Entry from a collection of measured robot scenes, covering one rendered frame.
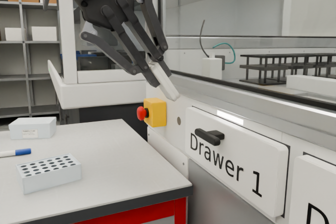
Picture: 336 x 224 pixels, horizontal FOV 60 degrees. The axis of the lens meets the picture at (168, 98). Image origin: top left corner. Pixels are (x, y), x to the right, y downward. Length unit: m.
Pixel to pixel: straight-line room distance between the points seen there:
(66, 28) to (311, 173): 1.04
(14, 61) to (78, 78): 3.47
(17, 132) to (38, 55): 3.63
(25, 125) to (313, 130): 0.87
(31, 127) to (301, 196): 0.84
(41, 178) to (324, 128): 0.55
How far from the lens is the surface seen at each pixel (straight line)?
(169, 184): 0.68
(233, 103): 0.54
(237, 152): 0.52
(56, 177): 0.71
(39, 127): 1.05
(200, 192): 0.71
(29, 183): 0.70
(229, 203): 0.61
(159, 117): 0.81
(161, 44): 0.46
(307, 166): 0.41
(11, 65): 4.70
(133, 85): 1.30
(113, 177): 0.72
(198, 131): 0.55
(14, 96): 4.75
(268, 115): 0.47
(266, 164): 0.47
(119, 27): 0.43
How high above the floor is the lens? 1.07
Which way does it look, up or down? 11 degrees down
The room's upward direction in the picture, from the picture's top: straight up
